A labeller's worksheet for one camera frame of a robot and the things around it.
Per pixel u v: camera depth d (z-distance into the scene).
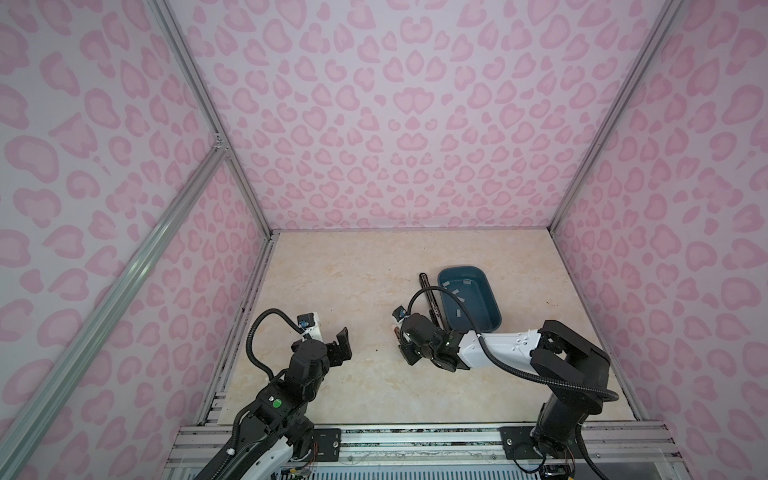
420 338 0.69
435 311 0.95
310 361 0.57
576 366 0.47
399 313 0.78
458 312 0.96
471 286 1.03
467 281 1.04
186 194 0.76
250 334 0.53
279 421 0.53
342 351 0.72
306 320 0.66
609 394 0.43
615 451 0.73
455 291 1.01
